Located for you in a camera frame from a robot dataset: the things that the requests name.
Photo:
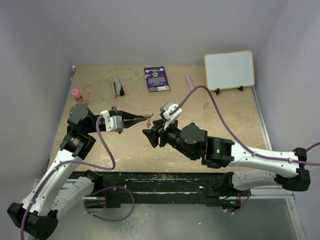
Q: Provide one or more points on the key with yellow tag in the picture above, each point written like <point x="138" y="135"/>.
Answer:
<point x="148" y="123"/>

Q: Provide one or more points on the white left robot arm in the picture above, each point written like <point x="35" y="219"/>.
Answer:
<point x="38" y="214"/>

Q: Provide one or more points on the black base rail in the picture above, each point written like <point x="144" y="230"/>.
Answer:
<point x="210" y="189"/>

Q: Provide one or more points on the grey black stapler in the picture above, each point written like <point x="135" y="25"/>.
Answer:
<point x="118" y="90"/>

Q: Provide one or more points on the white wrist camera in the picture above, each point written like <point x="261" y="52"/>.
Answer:
<point x="169" y="113"/>
<point x="113" y="122"/>

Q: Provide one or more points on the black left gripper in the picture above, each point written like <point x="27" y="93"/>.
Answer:
<point x="125" y="115"/>

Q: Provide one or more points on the small whiteboard on stand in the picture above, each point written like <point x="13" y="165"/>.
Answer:
<point x="229" y="70"/>

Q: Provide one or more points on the pink eraser stick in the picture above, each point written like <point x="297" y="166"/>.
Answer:
<point x="189" y="81"/>

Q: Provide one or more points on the pink capped small bottle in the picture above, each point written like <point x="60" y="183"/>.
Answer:
<point x="76" y="93"/>

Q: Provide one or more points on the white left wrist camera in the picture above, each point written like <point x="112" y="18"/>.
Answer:
<point x="113" y="122"/>

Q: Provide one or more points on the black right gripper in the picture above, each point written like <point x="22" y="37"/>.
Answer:
<point x="158" y="130"/>

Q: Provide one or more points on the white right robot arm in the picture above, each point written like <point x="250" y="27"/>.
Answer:
<point x="269" y="168"/>

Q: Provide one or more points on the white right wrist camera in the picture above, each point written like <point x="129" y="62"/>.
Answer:
<point x="169" y="113"/>

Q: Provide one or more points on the purple printed card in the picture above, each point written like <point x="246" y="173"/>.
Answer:
<point x="156" y="79"/>

